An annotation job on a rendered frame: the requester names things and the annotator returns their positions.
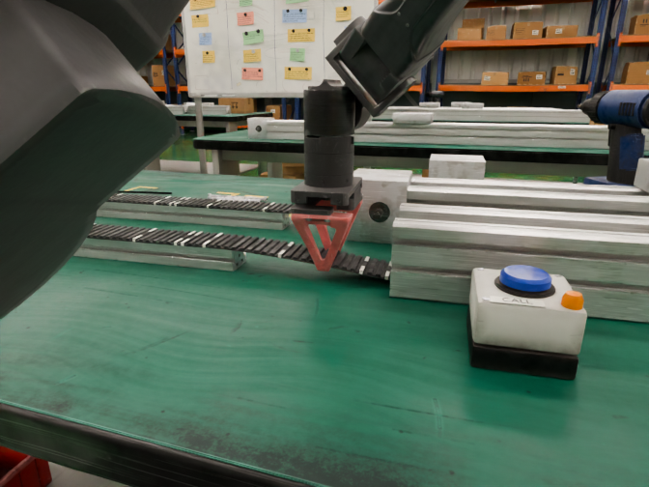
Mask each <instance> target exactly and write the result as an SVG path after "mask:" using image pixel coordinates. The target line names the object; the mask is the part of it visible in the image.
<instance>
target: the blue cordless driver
mask: <svg viewBox="0 0 649 487"><path fill-rule="evenodd" d="M577 108H581V111H582V113H583V114H585V115H587V116H588V117H589V118H590V119H591V121H593V122H594V123H597V124H605V125H607V128H608V129H609V131H608V143H607V145H608V146H609V154H608V165H607V175H606V176H603V177H586V178H584V181H583V184H584V185H602V186H634V182H635V173H636V169H637V165H638V160H639V159H640V158H643V157H644V145H645V135H643V133H641V131H642V129H649V90H613V91H601V92H600V93H598V94H595V96H594V97H592V98H590V99H588V100H585V101H584V102H583V104H578V105H577Z"/></svg>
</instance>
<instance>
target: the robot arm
mask: <svg viewBox="0 0 649 487"><path fill-rule="evenodd" d="M189 1H190V0H0V320H1V319H2V318H3V317H5V316H6V315H7V314H9V313H10V312H11V311H13V310H14V309H15V308H17V307H18V306H19V305H21V304H22V303H23V302H24V301H26V300H27V299H28V298H29V297H31V296H32V295H33V294H34V293H35V292H36V291H38V290H39V289H40V288H41V287H42V286H43V285H44V284H45V283H46V282H47V281H48V280H49V279H50V278H51V277H52V276H53V275H54V274H55V273H56V272H58V271H59V270H60V269H62V268H63V267H64V266H65V265H66V264H67V262H68V261H69V259H70V258H71V257H72V256H73V254H74V253H75V252H76V251H77V250H78V249H79V247H80V246H82V244H83V243H84V241H85V240H86V238H87V237H88V235H89V233H90V232H91V230H92V228H93V225H94V223H95V220H96V216H97V210H98V209H99V207H100V206H101V205H102V204H103V203H105V202H106V201H107V200H108V199H109V198H110V197H112V196H113V195H114V194H115V193H116V192H117V191H119V190H120V189H121V188H122V187H123V186H125V185H126V184H127V183H128V182H129V181H130V180H132V179H133V178H134V177H135V176H136V175H137V174H139V173H140V172H141V171H142V170H143V169H144V168H145V167H147V166H148V165H149V164H150V163H151V162H152V161H154V160H155V159H156V158H157V157H158V156H160V155H161V154H162V153H163V152H164V151H165V150H167V149H168V148H169V147H170V146H171V145H172V144H174V143H175V142H176V141H177V140H178V139H179V137H180V127H179V125H178V123H177V120H176V118H175V116H174V115H173V113H172V112H171V111H170V110H169V109H168V107H167V106H166V105H165V104H164V103H163V102H162V100H161V99H160V98H159V97H158V96H157V94H156V93H155V92H154V91H153V90H152V88H151V87H150V86H149V85H148V84H147V82H146V81H145V80H144V79H143V78H142V77H141V75H140V74H139V73H138V71H140V70H141V69H142V68H143V67H144V66H145V65H147V64H148V63H149V62H150V61H151V60H152V59H153V58H155V57H156V55H157V54H158V53H159V52H160V50H161V49H162V48H163V47H164V46H165V45H166V43H167V40H168V37H169V33H170V29H171V26H172V25H173V24H174V22H175V21H176V19H177V18H178V17H179V15H180V14H181V12H182V11H183V9H184V8H185V6H186V5H187V4H188V2H189ZM468 1H469V0H384V1H383V2H381V3H380V4H379V5H377V6H376V8H374V9H373V10H372V12H371V13H370V15H369V16H368V18H367V19H366V18H365V17H364V16H363V15H362V16H359V17H358V18H356V19H355V20H354V21H352V22H351V23H350V24H349V25H348V26H347V27H346V28H345V29H344V30H343V31H342V33H341V34H340V35H339V36H338V37H337V38H336V39H335V40H334V41H333V42H334V43H335V44H336V46H335V47H334V48H333V49H332V51H331V52H330V53H329V54H328V55H327V56H326V57H325V59H326V60H327V62H328V63H329V64H330V65H331V66H332V67H333V69H334V70H335V71H336V72H337V73H338V75H339V76H340V77H341V78H342V80H343V81H344V82H345V84H344V85H343V84H342V82H341V80H334V79H324V80H323V82H322V84H321V85H319V86H308V90H303V111H304V181H303V182H302V183H300V184H299V185H297V186H295V187H294V188H292V189H291V202H293V203H295V204H294V205H293V206H292V207H291V220H292V222H293V224H294V226H295V227H296V229H297V231H298V233H299V234H300V236H301V238H302V239H303V241H304V243H305V245H306V247H307V249H308V251H309V253H310V255H311V257H312V259H313V262H314V264H315V266H316V268H317V270H318V271H324V272H329V270H330V268H331V266H332V264H333V261H334V259H335V257H336V254H337V252H338V250H339V251H341V249H342V247H343V244H344V242H345V240H346V238H347V236H348V234H349V232H350V230H351V228H352V225H353V222H354V220H355V218H356V215H357V213H358V211H359V209H360V207H361V204H362V199H363V194H362V193H361V189H362V177H354V176H353V159H354V136H353V134H354V131H355V130H356V129H359V128H361V127H363V126H364V125H365V124H366V123H367V121H368V120H369V117H370V115H372V117H373V118H374V117H378V116H380V115H381V114H382V113H383V112H384V111H385V110H386V109H387V108H388V107H389V106H390V105H391V104H392V103H394V102H395V101H396V100H397V99H398V98H399V97H400V96H402V95H403V94H404V93H405V92H406V91H407V90H408V89H409V88H410V87H411V86H413V85H414V83H415V82H416V81H417V80H416V78H415V76H416V75H417V74H418V72H419V71H420V70H421V69H422V68H423V67H424V66H425V65H426V64H427V63H428V62H429V61H430V60H431V59H432V57H433V56H434V53H435V52H436V51H437V50H438V49H439V48H440V46H441V45H442V44H443V43H444V41H445V37H446V35H447V33H448V31H449V29H450V27H451V26H452V24H453V22H454V21H455V19H456V18H457V16H458V15H459V13H460V12H461V10H462V9H463V8H464V6H465V5H466V4H467V2H468ZM333 211H337V212H346V213H334V212H333ZM308 224H314V225H316V226H317V229H318V232H319V234H320V237H321V240H322V243H323V245H324V249H325V250H327V249H328V248H329V250H328V253H327V255H326V257H325V259H323V258H322V256H321V254H320V252H319V250H318V248H317V245H316V243H315V240H314V238H313V236H312V233H311V231H310V228H309V226H308ZM326 226H330V227H331V228H335V229H336V232H335V235H334V237H333V240H332V241H331V240H330V237H329V234H328V231H327V228H326Z"/></svg>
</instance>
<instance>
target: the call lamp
mask: <svg viewBox="0 0 649 487"><path fill-rule="evenodd" d="M583 303H584V299H583V296H582V293H580V292H577V291H566V293H565V294H564V295H563V296H562V300H561V305H562V306H563V307H565V308H568V309H572V310H581V309H582V308H583Z"/></svg>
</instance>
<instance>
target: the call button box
mask: <svg viewBox="0 0 649 487"><path fill-rule="evenodd" d="M500 271H501V270H490V269H482V268H476V269H473V271H472V274H471V283H470V292H469V307H468V310H467V318H466V326H467V338H468V350H469V362H470V365H471V366H473V367H479V368H486V369H493V370H500V371H508V372H515V373H523V374H530V375H537V376H545V377H552V378H559V379H566V380H574V379H575V377H576V375H577V370H578V356H577V355H578V354H579V352H580V348H581V343H582V338H583V334H584V329H585V324H586V319H587V313H586V311H585V309H584V308H582V309H581V310H572V309H568V308H565V307H563V306H562V305H561V300H562V296H563V295H564V294H565V293H566V291H573V290H572V288H571V287H570V285H569V283H568V282H567V280H566V279H565V277H564V276H562V275H559V274H550V276H551V278H552V281H551V286H550V288H549V289H548V290H546V291H541V292H528V291H522V290H517V289H514V288H511V287H508V286H506V285H504V284H503V283H502V282H501V281H500V280H499V277H500Z"/></svg>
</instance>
